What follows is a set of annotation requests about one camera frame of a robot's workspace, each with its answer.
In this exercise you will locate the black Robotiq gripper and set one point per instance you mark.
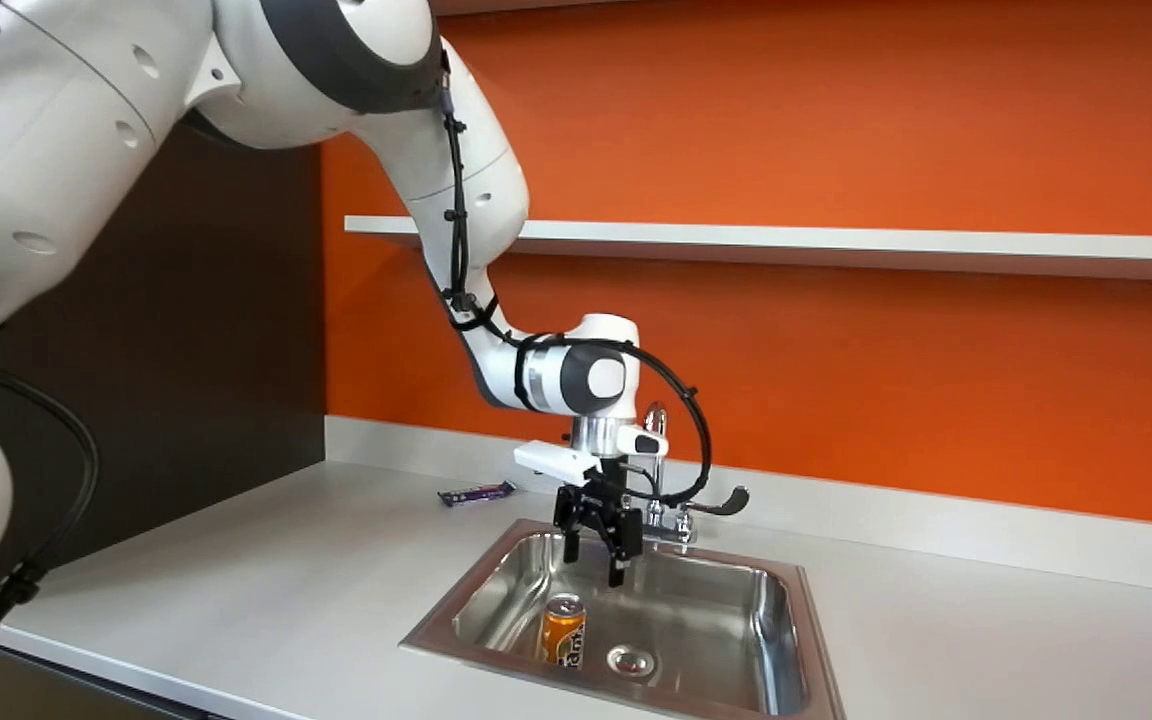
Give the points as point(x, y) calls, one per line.
point(597, 496)

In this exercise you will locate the stainless steel sink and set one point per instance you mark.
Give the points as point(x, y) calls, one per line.
point(722, 626)

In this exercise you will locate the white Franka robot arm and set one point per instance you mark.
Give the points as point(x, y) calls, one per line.
point(68, 123)

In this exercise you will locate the white wall shelf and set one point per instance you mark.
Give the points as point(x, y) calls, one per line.
point(870, 246)

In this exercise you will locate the orange soda can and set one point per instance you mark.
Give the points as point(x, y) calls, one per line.
point(562, 633)

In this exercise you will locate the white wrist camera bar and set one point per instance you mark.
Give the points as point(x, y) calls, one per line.
point(554, 460)

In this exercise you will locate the round sink drain strainer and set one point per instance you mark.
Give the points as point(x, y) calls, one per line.
point(629, 663)

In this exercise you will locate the purple snack wrapper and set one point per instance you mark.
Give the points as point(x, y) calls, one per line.
point(479, 493)

